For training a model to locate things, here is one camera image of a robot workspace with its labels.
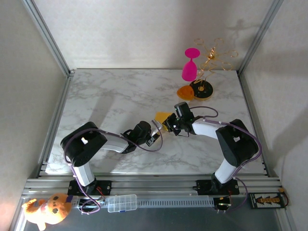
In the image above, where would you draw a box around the black charger board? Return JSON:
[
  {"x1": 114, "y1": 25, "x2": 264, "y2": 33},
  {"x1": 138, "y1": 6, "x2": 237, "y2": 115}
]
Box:
[{"x1": 247, "y1": 189, "x2": 289, "y2": 209}]

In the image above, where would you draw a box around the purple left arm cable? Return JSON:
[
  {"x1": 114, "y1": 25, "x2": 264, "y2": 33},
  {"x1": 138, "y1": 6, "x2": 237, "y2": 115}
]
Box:
[{"x1": 64, "y1": 120, "x2": 164, "y2": 215}]

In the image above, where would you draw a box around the aluminium frame post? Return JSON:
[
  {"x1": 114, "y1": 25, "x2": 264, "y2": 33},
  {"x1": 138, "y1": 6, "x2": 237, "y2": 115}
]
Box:
[
  {"x1": 22, "y1": 0, "x2": 75, "y2": 77},
  {"x1": 237, "y1": 0, "x2": 285, "y2": 76}
]

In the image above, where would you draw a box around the small black controller board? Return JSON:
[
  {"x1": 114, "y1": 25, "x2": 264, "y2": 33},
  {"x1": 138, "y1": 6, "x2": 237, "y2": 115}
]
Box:
[{"x1": 214, "y1": 196, "x2": 233, "y2": 214}]

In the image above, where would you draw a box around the clear plastic organizer box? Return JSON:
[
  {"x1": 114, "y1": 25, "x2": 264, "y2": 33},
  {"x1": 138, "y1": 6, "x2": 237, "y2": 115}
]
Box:
[{"x1": 107, "y1": 194, "x2": 138, "y2": 213}]

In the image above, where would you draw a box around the orange plush toy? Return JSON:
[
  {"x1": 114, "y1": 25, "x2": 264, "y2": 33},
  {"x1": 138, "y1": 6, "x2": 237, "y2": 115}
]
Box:
[{"x1": 21, "y1": 193, "x2": 73, "y2": 231}]

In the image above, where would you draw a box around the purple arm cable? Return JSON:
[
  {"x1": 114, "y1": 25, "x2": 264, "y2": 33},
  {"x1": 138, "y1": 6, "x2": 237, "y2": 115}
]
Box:
[
  {"x1": 190, "y1": 105, "x2": 262, "y2": 214},
  {"x1": 64, "y1": 120, "x2": 164, "y2": 215}
]

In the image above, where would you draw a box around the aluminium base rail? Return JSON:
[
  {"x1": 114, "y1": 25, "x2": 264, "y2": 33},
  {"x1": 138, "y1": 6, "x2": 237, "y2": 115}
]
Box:
[{"x1": 24, "y1": 177, "x2": 282, "y2": 197}]

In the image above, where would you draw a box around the pink wine glass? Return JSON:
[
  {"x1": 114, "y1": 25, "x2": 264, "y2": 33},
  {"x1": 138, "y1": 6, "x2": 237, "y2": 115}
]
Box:
[{"x1": 181, "y1": 47, "x2": 201, "y2": 82}]

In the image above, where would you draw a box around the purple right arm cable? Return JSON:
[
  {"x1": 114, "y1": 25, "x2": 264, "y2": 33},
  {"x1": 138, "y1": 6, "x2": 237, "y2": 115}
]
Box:
[{"x1": 190, "y1": 105, "x2": 262, "y2": 214}]

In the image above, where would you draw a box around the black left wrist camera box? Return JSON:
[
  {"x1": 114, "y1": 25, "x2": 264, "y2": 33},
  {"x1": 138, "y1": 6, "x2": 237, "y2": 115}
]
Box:
[{"x1": 132, "y1": 120, "x2": 152, "y2": 140}]

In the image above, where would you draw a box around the orange wine glass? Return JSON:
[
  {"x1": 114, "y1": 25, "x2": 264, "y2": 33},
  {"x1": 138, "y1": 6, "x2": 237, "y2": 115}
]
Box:
[{"x1": 177, "y1": 85, "x2": 195, "y2": 101}]

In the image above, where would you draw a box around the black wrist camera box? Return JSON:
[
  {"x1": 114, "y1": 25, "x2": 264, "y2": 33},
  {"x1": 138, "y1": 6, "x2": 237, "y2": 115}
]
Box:
[
  {"x1": 174, "y1": 101, "x2": 192, "y2": 118},
  {"x1": 132, "y1": 120, "x2": 152, "y2": 140}
]

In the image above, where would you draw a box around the gold wire glass rack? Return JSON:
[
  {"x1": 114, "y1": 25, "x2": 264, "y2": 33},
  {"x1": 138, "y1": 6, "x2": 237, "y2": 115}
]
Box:
[{"x1": 189, "y1": 38, "x2": 239, "y2": 101}]

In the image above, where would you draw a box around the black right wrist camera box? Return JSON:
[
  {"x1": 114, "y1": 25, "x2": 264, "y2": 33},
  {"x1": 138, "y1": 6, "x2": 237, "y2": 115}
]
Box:
[{"x1": 174, "y1": 101, "x2": 192, "y2": 118}]

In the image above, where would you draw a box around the aluminium table edge rail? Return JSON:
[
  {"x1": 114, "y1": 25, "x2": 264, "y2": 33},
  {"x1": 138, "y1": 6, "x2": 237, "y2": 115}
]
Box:
[
  {"x1": 237, "y1": 72, "x2": 271, "y2": 178},
  {"x1": 36, "y1": 73, "x2": 73, "y2": 179}
]

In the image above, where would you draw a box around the grey slotted cable duct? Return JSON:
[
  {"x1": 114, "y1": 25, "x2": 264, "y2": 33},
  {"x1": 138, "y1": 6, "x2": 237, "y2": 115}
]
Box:
[{"x1": 72, "y1": 195, "x2": 216, "y2": 208}]

